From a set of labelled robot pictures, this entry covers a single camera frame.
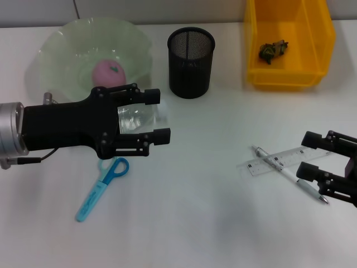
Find blue scissors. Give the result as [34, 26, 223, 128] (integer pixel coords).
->
[75, 157, 131, 223]

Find clear green-label water bottle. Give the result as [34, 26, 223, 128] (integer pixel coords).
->
[117, 103, 170, 133]

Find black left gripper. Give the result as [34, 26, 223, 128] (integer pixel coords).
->
[22, 83, 162, 160]

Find pink peach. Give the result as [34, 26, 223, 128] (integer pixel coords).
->
[91, 59, 127, 88]

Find black mesh pen cup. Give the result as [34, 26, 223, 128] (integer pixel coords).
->
[167, 27, 216, 99]

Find pale green glass fruit plate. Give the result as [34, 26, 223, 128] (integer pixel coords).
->
[24, 16, 154, 104]

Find transparent plastic ruler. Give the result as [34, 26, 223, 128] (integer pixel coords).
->
[237, 145, 334, 178]

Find yellow plastic bin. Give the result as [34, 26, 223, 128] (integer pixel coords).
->
[244, 0, 337, 90]

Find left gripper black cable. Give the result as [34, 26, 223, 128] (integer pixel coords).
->
[5, 147, 58, 165]

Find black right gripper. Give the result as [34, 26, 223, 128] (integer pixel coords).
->
[296, 130, 357, 208]

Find white grey pen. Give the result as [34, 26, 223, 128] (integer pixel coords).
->
[250, 144, 329, 205]

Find left gripper silver connector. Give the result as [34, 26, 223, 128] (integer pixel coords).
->
[42, 92, 56, 106]

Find green plastic wrapper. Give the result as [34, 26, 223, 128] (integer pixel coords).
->
[258, 40, 290, 65]

